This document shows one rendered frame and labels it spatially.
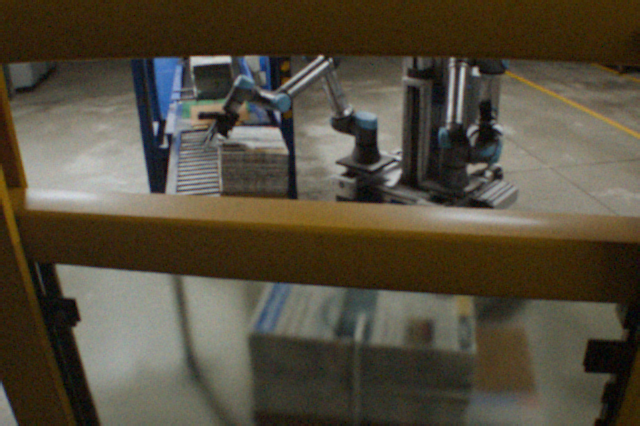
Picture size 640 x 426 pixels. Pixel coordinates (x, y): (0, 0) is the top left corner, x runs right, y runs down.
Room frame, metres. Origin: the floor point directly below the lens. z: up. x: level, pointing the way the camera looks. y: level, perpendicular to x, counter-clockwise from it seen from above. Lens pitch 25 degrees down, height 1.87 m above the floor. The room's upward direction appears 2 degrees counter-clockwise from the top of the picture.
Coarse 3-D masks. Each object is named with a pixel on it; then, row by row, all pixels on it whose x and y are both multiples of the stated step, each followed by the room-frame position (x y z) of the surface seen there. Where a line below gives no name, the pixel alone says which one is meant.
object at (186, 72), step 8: (184, 64) 5.65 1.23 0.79; (232, 64) 5.48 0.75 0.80; (176, 72) 5.28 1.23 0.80; (184, 72) 5.23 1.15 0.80; (240, 72) 5.11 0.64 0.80; (248, 72) 5.13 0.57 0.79; (176, 80) 4.96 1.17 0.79; (184, 80) 4.91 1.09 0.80; (176, 88) 4.66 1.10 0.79; (184, 88) 4.62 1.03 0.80; (176, 96) 4.40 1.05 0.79; (184, 96) 4.37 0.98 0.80; (192, 96) 4.36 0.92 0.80
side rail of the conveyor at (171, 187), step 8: (176, 136) 3.38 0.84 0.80; (176, 144) 3.23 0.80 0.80; (176, 152) 3.10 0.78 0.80; (176, 160) 2.97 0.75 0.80; (176, 168) 2.85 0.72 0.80; (168, 176) 2.74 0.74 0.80; (176, 176) 2.74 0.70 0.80; (168, 184) 2.63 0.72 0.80; (176, 184) 2.63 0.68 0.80; (168, 192) 2.54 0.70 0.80; (176, 192) 2.53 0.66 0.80
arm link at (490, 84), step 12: (480, 60) 2.42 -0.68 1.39; (492, 60) 2.40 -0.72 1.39; (504, 60) 2.39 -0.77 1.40; (480, 72) 2.43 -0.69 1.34; (492, 72) 2.40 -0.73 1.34; (504, 72) 2.42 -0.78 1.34; (480, 84) 2.46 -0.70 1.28; (492, 84) 2.41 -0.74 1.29; (480, 96) 2.45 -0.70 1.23; (492, 96) 2.41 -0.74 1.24; (480, 156) 2.41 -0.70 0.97; (492, 156) 2.39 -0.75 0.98
